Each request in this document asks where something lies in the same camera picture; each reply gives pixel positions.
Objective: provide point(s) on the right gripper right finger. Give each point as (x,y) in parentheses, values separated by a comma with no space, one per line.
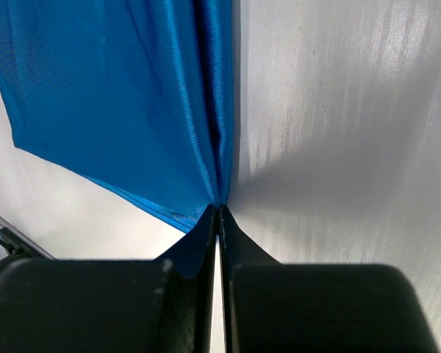
(274,307)

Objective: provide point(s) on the aluminium front rail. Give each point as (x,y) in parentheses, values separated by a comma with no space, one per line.
(15,239)

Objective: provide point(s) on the blue cloth napkin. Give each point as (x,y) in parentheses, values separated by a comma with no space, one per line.
(136,96)

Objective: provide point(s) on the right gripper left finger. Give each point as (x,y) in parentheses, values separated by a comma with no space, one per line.
(159,305)

